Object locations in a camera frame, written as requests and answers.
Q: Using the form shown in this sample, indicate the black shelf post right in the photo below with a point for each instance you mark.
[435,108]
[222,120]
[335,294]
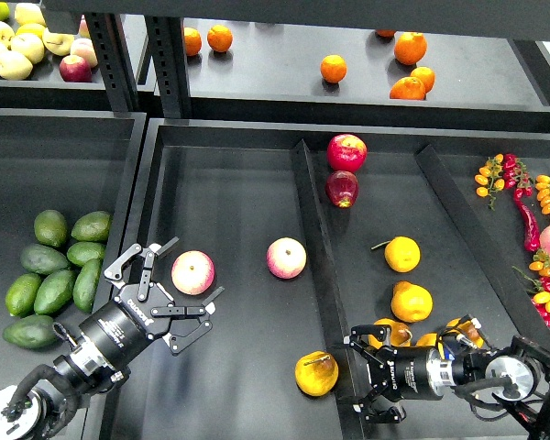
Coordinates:
[167,47]

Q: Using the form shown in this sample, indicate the pink peach on shelf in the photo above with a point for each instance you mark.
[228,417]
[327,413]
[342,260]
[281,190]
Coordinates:
[84,48]

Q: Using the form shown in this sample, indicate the black left tray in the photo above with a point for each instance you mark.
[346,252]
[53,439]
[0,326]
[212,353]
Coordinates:
[74,162]

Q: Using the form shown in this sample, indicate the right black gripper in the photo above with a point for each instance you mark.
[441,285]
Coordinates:
[410,373]

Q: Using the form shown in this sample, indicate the pale yellow apple with stem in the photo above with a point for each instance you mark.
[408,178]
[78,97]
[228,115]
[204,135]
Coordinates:
[57,43]

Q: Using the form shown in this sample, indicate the red chili pepper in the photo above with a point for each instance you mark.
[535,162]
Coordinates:
[531,238]

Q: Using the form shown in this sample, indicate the pink apple left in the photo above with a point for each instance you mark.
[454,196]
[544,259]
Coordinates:
[192,272]

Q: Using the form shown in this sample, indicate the red cherry tomato vine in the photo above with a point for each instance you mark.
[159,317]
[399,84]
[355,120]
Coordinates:
[516,177]

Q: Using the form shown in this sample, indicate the mixed cherry tomatoes lower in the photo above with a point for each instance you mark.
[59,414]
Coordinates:
[538,279]

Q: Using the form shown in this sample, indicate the pink apple centre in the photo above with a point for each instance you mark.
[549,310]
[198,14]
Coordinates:
[286,258]

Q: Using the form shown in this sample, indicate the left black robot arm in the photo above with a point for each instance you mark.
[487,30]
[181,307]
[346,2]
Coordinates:
[49,396]

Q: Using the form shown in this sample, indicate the black shelf post left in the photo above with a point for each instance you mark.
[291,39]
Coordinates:
[107,36]

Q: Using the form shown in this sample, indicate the yellow pear lower right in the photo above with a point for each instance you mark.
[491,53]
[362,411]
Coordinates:
[467,331]

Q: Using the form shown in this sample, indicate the green avocado top right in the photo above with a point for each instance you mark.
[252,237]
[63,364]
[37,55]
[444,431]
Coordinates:
[93,227]

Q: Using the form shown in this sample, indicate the pale yellow apple front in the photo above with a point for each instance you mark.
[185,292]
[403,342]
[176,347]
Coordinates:
[14,66]

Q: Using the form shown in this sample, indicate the orange cherry tomato vine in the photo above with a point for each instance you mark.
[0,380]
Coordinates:
[489,180]

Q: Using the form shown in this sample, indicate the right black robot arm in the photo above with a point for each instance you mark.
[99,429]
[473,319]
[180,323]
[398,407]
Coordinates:
[513,381]

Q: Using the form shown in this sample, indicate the yellow pear upper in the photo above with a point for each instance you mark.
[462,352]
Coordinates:
[401,253]

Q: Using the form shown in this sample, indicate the yellow pear with stem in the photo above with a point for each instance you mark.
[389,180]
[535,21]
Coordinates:
[316,373]

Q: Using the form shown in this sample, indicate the green avocado small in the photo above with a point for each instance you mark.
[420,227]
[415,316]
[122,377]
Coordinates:
[81,252]

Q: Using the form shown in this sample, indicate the red apple on shelf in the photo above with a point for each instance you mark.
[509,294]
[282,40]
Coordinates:
[75,69]

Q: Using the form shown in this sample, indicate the orange on shelf far left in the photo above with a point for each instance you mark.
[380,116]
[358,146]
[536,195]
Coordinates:
[192,41]

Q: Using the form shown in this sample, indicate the green avocado top left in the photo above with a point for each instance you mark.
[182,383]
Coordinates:
[51,229]

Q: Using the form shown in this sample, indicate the dark red apple lower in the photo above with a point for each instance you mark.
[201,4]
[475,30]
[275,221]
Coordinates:
[342,188]

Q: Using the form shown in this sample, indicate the pink apple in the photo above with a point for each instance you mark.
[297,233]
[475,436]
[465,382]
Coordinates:
[192,272]
[286,258]

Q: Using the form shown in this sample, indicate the yellow pear middle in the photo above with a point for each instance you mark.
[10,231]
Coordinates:
[410,302]

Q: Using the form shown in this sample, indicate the black shelf post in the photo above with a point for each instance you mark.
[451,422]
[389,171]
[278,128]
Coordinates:
[107,36]
[167,47]

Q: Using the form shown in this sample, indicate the red apple upper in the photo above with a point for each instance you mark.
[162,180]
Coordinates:
[346,152]

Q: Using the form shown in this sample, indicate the yellow pear lower left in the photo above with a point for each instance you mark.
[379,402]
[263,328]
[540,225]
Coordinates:
[400,333]

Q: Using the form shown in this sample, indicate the black centre tray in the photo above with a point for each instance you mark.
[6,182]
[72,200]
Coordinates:
[231,190]

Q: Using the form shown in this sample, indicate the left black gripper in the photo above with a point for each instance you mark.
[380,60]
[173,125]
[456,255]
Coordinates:
[122,330]

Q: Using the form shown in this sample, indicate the dark green avocado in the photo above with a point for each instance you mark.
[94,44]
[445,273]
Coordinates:
[31,332]
[42,259]

